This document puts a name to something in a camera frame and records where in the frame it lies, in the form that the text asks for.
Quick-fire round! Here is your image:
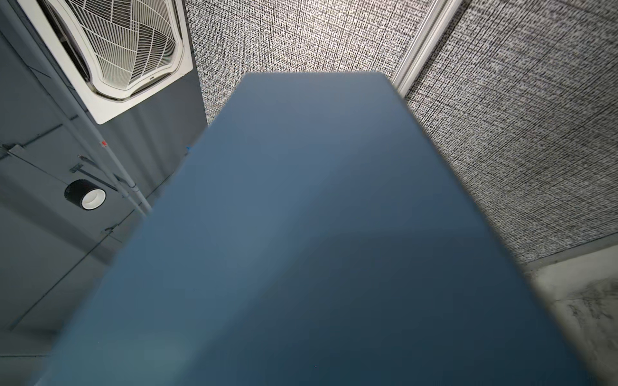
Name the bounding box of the white ceiling air vent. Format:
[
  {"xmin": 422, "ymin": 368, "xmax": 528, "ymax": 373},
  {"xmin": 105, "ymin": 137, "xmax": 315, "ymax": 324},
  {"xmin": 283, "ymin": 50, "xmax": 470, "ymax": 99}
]
[{"xmin": 19, "ymin": 0, "xmax": 193, "ymax": 125}]

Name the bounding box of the large blue rectangular alarm clock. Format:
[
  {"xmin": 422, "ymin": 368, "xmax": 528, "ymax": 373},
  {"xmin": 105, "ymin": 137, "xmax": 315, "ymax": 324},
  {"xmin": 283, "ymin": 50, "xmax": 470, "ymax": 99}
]
[{"xmin": 40, "ymin": 72, "xmax": 597, "ymax": 385}]

